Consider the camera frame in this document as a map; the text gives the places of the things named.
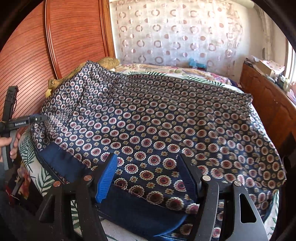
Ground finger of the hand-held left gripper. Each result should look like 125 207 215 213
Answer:
29 113 49 123

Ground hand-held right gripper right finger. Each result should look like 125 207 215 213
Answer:
179 153 270 241

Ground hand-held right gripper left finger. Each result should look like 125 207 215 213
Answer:
38 153 118 241

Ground patterned navy pajama pants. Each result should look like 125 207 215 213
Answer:
30 61 287 240

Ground person's left hand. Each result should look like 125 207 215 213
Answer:
0 138 21 160

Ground floral bedsheet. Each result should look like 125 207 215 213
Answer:
18 64 279 241

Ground dark red floral cloth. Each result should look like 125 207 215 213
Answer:
5 160 32 205

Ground wooden slatted wardrobe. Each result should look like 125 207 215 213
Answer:
0 0 116 131

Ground golden brown textured pillow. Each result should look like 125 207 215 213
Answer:
48 57 121 90

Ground wooden side cabinet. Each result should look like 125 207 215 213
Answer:
239 62 296 152

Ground blue toy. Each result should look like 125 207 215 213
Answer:
188 58 207 71

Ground cardboard box with cloth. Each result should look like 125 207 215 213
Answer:
261 60 285 73

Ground sheer curtain with circles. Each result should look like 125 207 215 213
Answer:
109 0 244 70

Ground window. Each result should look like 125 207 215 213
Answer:
285 38 296 82

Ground white window curtain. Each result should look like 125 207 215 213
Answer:
254 5 274 59

